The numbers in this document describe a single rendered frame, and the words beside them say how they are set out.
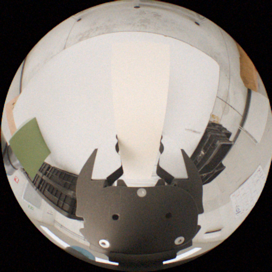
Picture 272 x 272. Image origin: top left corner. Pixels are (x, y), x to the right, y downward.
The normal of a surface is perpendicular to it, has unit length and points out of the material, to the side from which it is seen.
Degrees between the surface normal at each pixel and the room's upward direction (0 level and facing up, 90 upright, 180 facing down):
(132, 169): 0
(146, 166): 0
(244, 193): 90
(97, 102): 0
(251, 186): 90
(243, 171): 90
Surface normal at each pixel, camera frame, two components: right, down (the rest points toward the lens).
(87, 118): 0.00, 0.54
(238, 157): -1.00, -0.07
